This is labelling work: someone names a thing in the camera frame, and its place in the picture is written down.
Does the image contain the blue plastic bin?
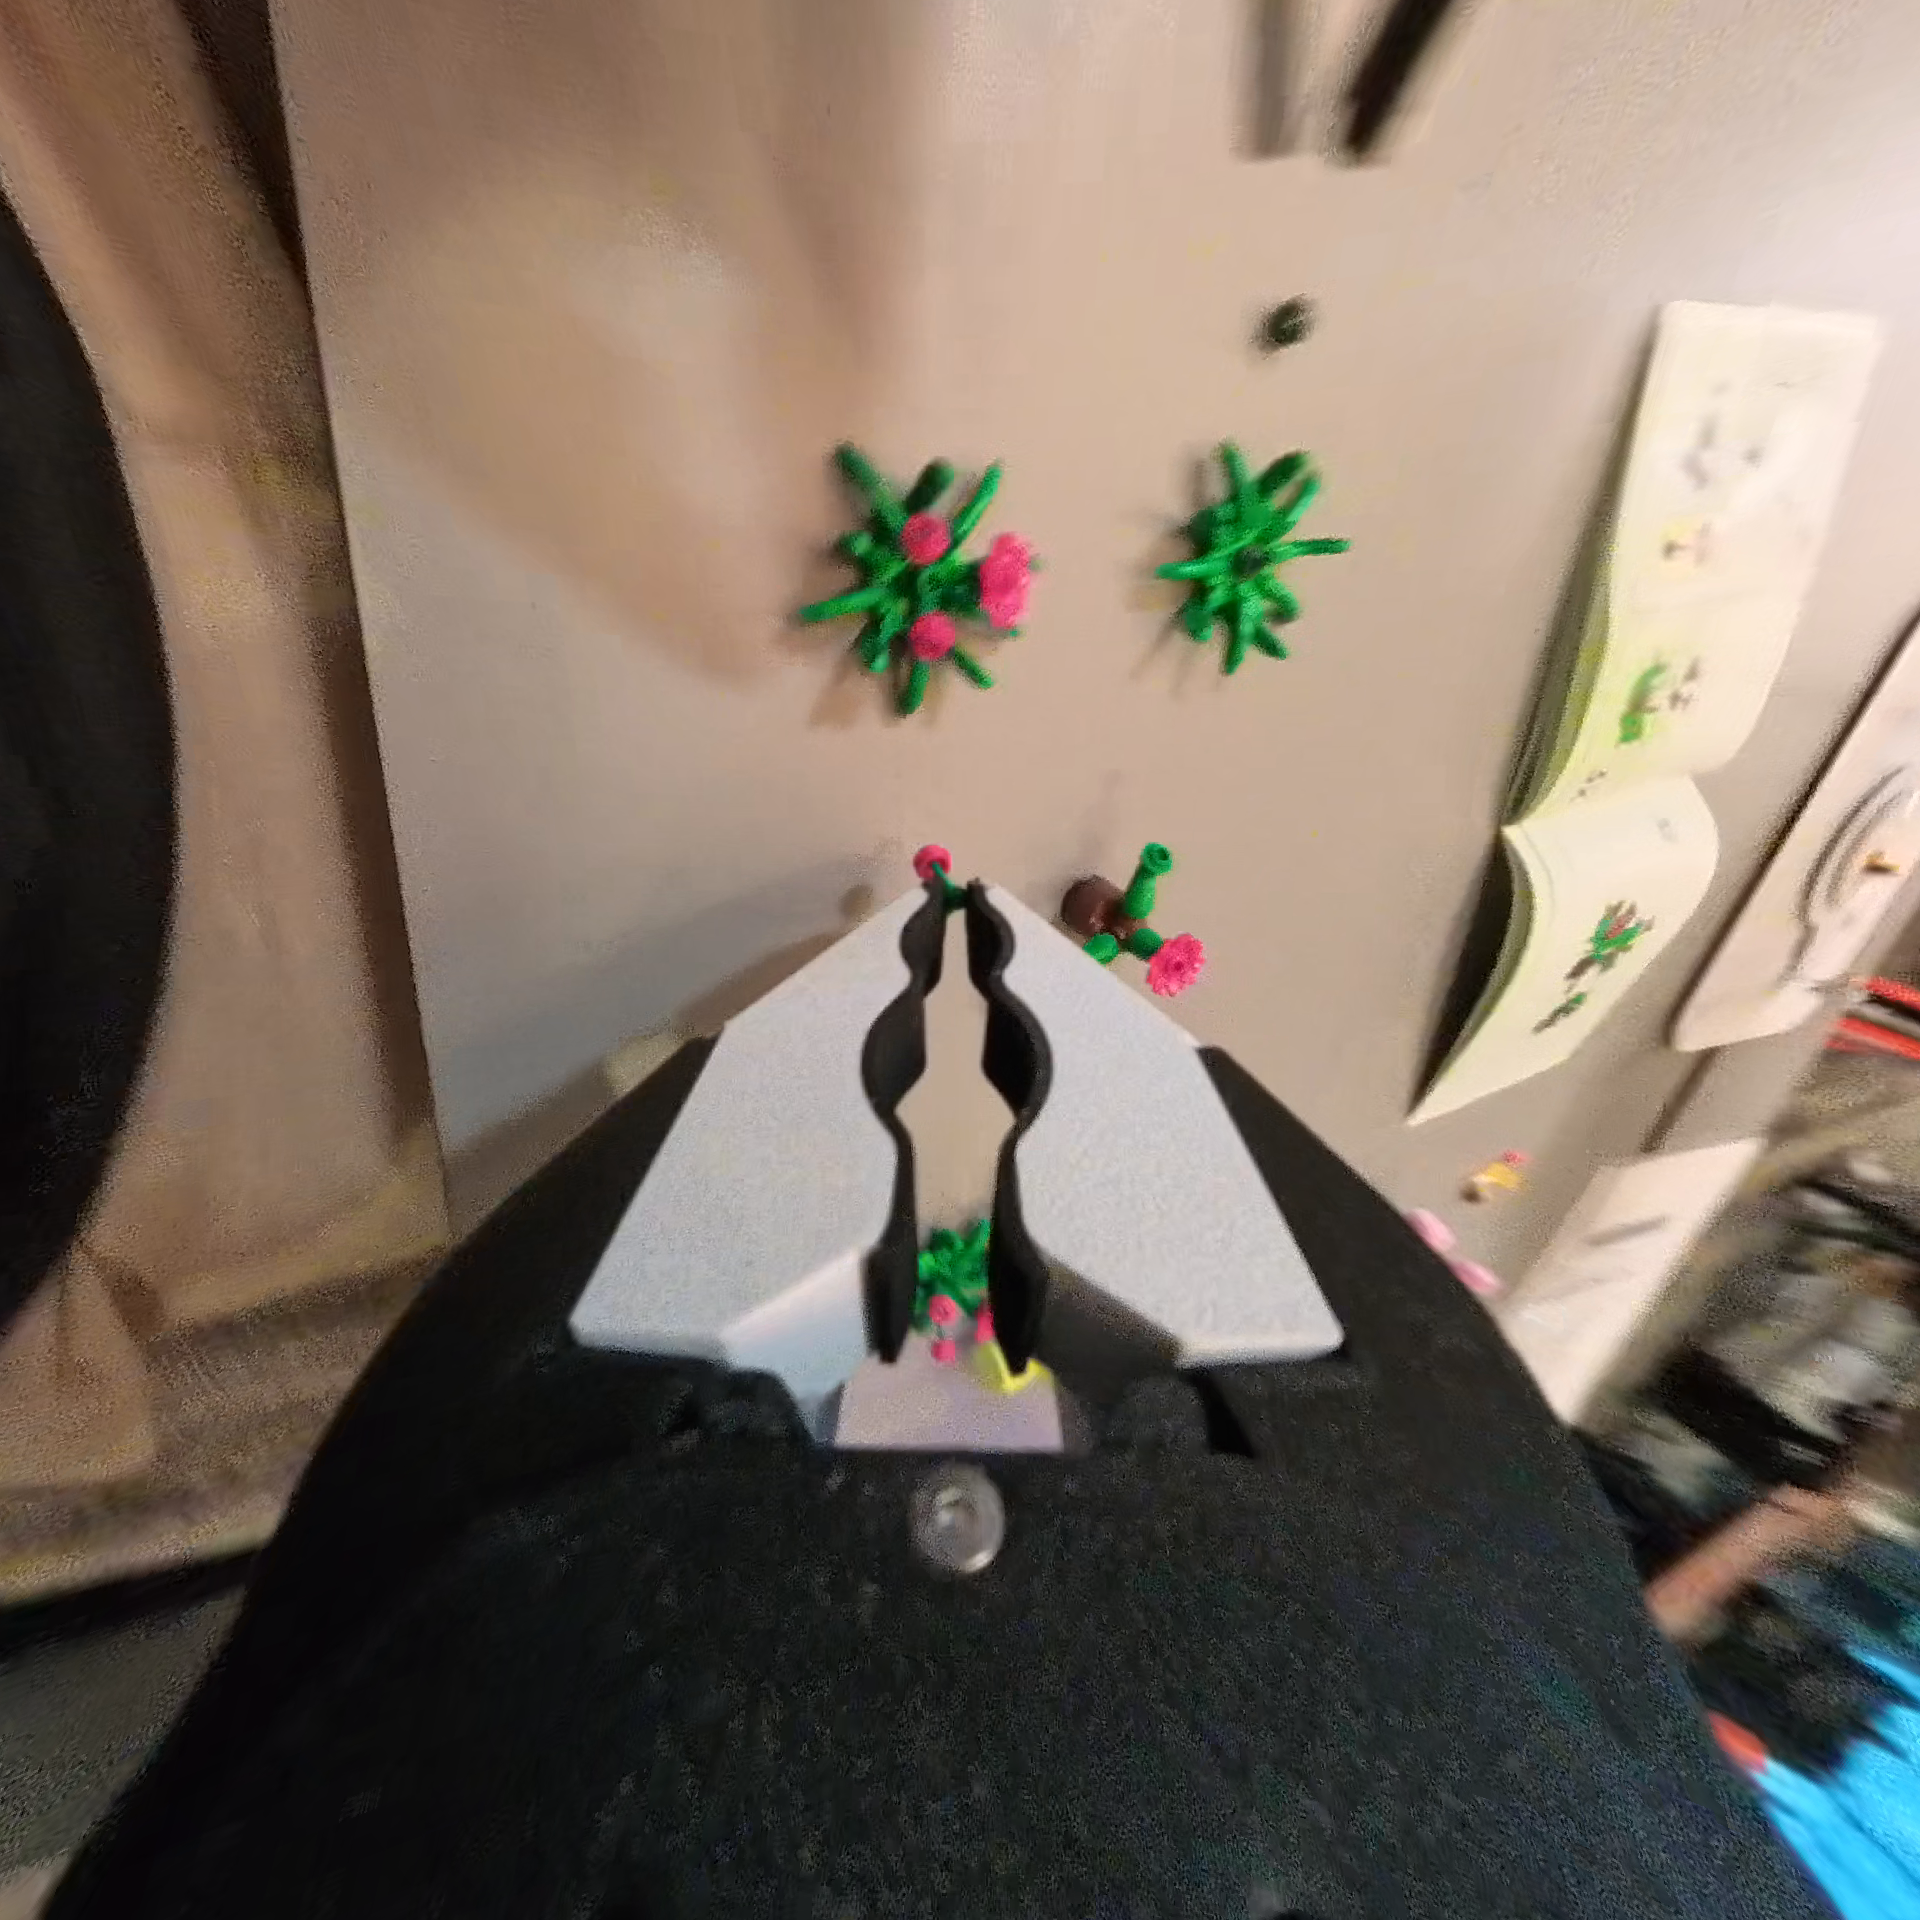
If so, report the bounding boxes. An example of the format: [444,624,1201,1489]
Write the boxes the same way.
[1710,1627,1920,1920]

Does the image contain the green toy plant pink flowers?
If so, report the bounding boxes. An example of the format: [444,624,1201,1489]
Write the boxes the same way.
[795,438,1041,721]
[913,1219,1002,1368]

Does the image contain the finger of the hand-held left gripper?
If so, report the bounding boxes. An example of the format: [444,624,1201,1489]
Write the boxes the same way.
[1238,0,1465,164]

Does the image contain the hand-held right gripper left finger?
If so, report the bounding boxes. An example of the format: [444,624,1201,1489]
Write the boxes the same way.
[568,883,956,1444]

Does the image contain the toy cactus pink flower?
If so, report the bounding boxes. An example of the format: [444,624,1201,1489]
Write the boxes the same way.
[1058,842,1212,1001]

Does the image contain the open instruction booklet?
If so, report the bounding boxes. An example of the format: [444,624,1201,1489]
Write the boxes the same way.
[1409,299,1886,1129]

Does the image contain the green leafy toy plant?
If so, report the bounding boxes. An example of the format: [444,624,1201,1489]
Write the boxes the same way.
[1152,438,1356,682]

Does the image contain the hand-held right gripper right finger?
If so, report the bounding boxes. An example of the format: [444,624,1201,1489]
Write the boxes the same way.
[963,881,1346,1373]

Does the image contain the red cable bundle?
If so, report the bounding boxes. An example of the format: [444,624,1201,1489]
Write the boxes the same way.
[1821,972,1920,1066]

